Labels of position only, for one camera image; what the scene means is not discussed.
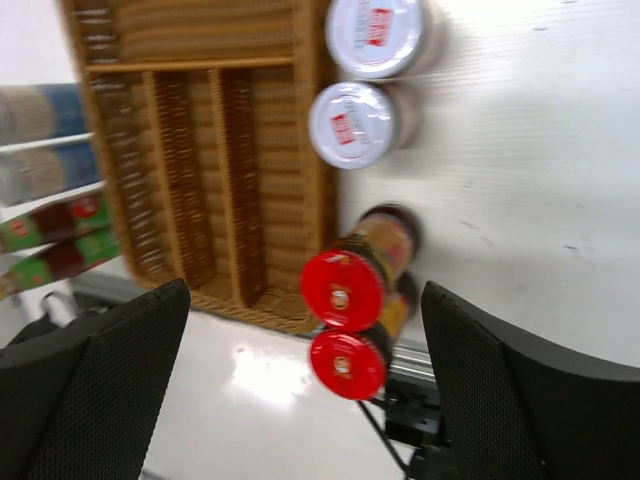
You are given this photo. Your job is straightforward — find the white-lid jar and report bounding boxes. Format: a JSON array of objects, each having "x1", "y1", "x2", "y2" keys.
[
  {"x1": 325, "y1": 0, "x2": 447, "y2": 80},
  {"x1": 308, "y1": 81, "x2": 424, "y2": 170}
]

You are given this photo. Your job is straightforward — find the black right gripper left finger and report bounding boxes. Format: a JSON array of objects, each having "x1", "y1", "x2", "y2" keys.
[{"x1": 1, "y1": 279, "x2": 191, "y2": 479}]

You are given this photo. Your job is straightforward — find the red-lid sauce jar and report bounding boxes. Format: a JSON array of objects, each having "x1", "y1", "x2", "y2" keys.
[
  {"x1": 300, "y1": 203, "x2": 423, "y2": 332},
  {"x1": 308, "y1": 272, "x2": 421, "y2": 401}
]

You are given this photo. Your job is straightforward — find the wicker divided basket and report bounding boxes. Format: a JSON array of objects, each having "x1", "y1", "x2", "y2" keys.
[{"x1": 59, "y1": 1, "x2": 337, "y2": 334}]

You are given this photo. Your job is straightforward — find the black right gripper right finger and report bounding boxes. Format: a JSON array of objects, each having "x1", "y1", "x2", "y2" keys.
[{"x1": 421, "y1": 281, "x2": 639, "y2": 479}]

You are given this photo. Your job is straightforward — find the green-label sauce bottle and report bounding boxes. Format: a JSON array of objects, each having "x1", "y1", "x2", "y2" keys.
[
  {"x1": 1, "y1": 190, "x2": 110, "y2": 253},
  {"x1": 1, "y1": 228, "x2": 120, "y2": 300}
]

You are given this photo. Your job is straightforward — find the silver-top blue can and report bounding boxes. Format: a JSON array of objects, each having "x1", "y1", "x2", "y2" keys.
[
  {"x1": 1, "y1": 83, "x2": 88, "y2": 146},
  {"x1": 1, "y1": 141, "x2": 102, "y2": 206}
]

